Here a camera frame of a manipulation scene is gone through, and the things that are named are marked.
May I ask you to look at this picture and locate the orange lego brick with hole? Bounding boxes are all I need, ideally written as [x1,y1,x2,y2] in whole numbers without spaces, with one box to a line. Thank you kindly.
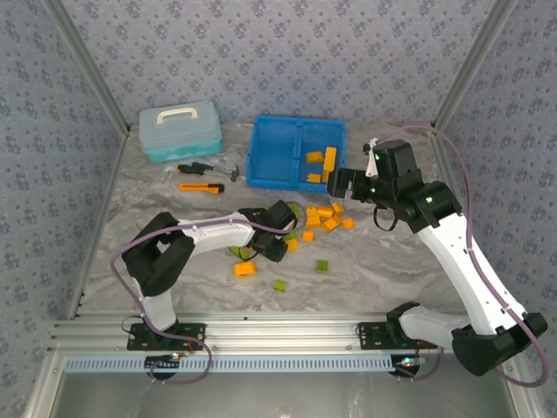
[232,260,258,279]

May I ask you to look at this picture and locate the long orange lego brick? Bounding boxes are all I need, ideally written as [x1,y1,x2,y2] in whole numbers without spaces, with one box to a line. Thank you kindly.
[321,146,339,184]

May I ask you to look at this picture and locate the blue divided plastic bin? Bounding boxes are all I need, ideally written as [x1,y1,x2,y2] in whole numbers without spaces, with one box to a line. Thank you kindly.
[245,114,348,195]

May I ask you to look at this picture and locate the orange black utility knife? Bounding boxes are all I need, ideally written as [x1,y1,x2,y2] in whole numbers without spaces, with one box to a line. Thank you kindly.
[178,181,226,195]

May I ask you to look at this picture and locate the light blue storage box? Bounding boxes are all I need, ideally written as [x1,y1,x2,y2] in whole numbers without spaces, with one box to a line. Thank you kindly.
[138,100,224,165]

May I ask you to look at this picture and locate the small LED circuit board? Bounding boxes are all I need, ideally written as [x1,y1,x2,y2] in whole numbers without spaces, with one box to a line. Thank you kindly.
[390,354,426,378]
[144,353,184,377]

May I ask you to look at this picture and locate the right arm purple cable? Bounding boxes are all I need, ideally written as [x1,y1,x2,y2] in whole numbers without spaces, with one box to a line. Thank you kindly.
[374,125,551,388]

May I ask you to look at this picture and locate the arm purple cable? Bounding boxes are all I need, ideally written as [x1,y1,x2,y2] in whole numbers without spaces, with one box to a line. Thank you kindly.
[111,216,301,388]
[374,125,551,388]

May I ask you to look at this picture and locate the aluminium mounting rail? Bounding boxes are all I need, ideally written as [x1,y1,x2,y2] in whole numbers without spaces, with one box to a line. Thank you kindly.
[47,310,453,354]

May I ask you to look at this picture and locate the small hammer black orange handle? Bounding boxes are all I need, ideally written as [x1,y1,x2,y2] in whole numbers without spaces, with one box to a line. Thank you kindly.
[176,161,242,182]

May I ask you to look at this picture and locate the light blue slotted cable duct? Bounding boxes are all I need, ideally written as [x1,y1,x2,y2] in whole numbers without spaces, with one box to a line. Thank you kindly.
[64,353,399,374]

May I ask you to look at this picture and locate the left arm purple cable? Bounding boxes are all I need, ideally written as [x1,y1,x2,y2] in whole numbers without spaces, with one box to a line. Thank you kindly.
[111,216,301,388]

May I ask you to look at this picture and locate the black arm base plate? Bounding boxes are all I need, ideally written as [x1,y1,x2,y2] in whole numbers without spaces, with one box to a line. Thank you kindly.
[357,321,439,351]
[127,322,207,352]

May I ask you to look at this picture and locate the aluminium frame post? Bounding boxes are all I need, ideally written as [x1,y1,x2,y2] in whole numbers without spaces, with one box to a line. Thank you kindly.
[43,0,132,137]
[429,0,520,131]

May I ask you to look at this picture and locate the aluminium side rail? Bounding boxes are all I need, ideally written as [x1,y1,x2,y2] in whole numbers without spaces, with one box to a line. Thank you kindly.
[67,130,131,321]

